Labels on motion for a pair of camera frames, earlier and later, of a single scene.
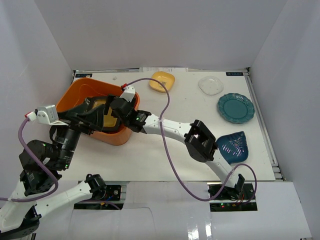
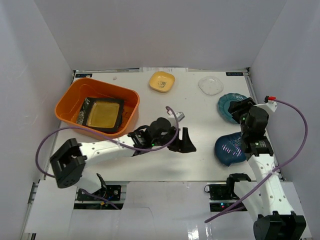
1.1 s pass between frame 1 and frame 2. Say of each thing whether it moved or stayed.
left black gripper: moved
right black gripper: moved
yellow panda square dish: stayed
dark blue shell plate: stayed
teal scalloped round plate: stayed
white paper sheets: stayed
